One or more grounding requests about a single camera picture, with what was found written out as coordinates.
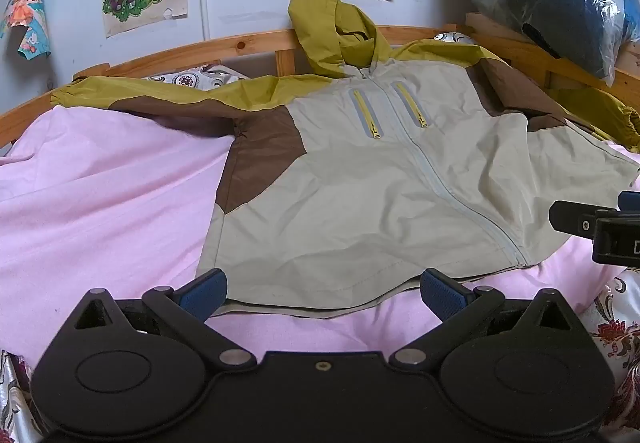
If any pink bed sheet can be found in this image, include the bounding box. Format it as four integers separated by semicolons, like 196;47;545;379
0;105;640;375

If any wooden bed frame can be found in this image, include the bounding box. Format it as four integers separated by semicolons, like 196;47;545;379
0;12;640;158

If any curled cartoon girl wall poster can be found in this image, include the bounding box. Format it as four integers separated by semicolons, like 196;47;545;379
0;0;52;60

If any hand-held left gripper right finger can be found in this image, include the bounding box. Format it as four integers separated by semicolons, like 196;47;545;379
388;268;569;370

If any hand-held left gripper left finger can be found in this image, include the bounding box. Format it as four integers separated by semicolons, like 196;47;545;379
75;268;257;370

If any beige brown olive hooded jacket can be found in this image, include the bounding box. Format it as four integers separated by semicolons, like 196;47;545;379
50;0;640;322

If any floral quilt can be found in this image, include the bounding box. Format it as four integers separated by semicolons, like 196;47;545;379
0;29;640;443

